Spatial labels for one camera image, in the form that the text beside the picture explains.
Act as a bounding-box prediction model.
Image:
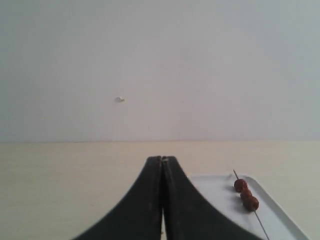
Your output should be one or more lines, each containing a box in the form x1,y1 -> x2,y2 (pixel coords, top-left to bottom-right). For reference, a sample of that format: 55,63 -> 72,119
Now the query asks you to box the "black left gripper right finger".
162,156 -> 259,240

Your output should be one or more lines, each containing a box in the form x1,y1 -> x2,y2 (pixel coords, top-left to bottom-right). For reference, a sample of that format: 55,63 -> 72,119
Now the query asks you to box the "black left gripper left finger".
75,156 -> 163,240

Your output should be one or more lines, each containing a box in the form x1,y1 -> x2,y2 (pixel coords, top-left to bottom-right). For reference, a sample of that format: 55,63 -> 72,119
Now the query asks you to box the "red berry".
240,188 -> 252,201
233,178 -> 248,193
242,196 -> 260,212

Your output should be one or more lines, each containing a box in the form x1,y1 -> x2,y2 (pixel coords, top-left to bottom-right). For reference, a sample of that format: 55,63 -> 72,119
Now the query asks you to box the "thin metal skewer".
233,169 -> 270,240

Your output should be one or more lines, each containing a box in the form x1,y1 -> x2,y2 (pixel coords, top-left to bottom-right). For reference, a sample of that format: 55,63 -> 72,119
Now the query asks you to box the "white plastic tray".
189,173 -> 309,240

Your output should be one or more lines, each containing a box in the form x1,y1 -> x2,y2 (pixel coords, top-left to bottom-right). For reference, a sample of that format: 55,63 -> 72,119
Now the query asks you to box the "white wall hook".
115,96 -> 125,103

